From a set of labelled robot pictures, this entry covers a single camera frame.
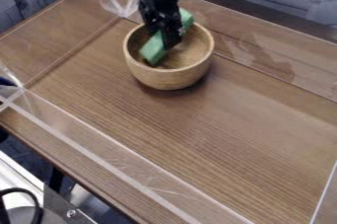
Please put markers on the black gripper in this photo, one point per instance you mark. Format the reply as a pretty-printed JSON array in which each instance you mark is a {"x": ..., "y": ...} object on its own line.
[{"x": 156, "y": 9}]

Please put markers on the green rectangular block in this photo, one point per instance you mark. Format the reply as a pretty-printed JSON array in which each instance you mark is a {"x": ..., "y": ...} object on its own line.
[{"x": 154, "y": 49}]

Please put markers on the light wooden bowl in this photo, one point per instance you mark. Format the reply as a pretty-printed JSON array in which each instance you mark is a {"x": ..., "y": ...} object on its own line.
[{"x": 184, "y": 65}]

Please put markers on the clear acrylic front barrier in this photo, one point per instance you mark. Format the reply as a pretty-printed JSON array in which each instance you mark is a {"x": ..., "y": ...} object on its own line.
[{"x": 152, "y": 195}]

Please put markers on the black table leg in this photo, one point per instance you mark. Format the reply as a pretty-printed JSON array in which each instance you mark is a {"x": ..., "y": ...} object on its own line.
[{"x": 56, "y": 180}]

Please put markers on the clear acrylic corner bracket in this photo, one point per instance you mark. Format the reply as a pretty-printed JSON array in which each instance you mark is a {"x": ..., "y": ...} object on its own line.
[{"x": 124, "y": 8}]

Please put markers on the grey metal base plate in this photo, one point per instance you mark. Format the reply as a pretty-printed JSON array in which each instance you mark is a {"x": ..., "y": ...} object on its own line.
[{"x": 36, "y": 214}]

